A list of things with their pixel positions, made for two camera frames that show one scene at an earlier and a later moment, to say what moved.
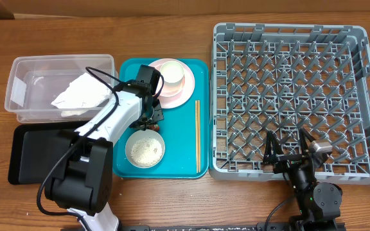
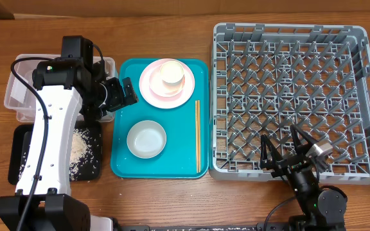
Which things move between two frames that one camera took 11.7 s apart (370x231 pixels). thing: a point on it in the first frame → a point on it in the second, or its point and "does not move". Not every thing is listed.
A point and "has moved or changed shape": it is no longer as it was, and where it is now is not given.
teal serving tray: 185,131 does not move
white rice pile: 146,151 has moved or changed shape
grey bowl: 144,149 has moved or changed shape
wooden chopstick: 196,135 does not move
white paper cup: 173,73 does not move
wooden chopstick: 199,136 does not move
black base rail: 297,226 does not move
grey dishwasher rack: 284,77 does not move
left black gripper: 158,114 → 118,97
